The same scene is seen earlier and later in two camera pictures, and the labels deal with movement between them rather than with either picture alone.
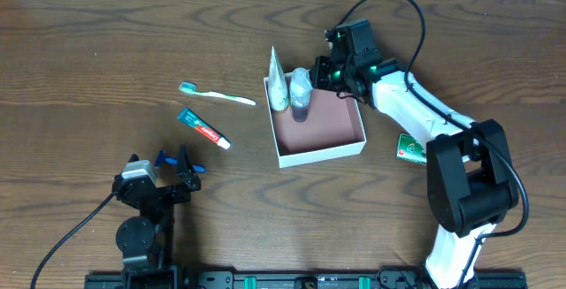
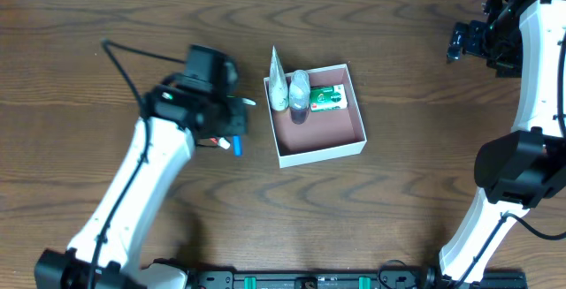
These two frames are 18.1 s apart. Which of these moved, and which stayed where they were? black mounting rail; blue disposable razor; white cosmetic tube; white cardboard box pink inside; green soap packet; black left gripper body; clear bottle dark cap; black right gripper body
Moved: black right gripper body; green soap packet; blue disposable razor; black left gripper body
Stayed: white cardboard box pink inside; white cosmetic tube; black mounting rail; clear bottle dark cap
